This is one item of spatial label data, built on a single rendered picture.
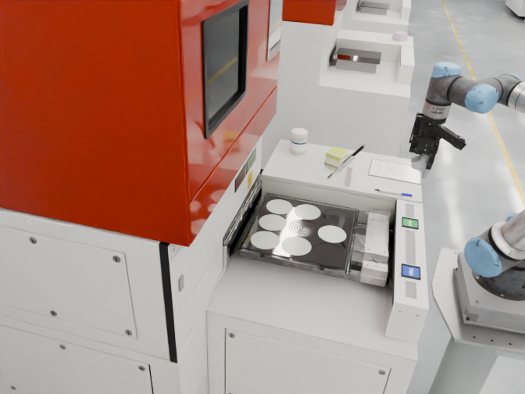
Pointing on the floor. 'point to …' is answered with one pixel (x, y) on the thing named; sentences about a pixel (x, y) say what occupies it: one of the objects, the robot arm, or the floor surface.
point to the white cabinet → (294, 363)
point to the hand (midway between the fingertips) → (426, 174)
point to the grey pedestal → (462, 369)
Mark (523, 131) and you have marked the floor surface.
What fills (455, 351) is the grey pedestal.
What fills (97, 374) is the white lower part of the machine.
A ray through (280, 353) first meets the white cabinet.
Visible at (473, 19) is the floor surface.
